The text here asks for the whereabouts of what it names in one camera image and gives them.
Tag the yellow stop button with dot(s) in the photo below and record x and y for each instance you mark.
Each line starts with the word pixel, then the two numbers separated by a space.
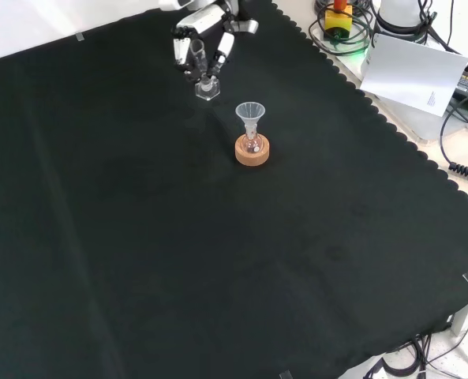
pixel 338 21

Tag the pale board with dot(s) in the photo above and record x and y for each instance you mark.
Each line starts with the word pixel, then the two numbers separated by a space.
pixel 411 75

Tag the grey tape piece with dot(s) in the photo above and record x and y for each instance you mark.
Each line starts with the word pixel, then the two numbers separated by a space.
pixel 80 37
pixel 285 375

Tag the black bench cloth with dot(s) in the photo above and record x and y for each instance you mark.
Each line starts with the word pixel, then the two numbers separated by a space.
pixel 139 217

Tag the grey base plate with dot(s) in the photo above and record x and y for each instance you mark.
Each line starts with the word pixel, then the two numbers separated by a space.
pixel 423 124

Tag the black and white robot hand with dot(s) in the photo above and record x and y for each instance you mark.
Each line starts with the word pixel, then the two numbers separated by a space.
pixel 202 21

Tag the clear round-bottom flask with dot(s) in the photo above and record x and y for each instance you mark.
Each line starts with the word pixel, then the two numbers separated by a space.
pixel 252 144

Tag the clear plastic funnel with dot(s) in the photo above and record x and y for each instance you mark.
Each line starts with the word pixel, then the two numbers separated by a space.
pixel 250 112

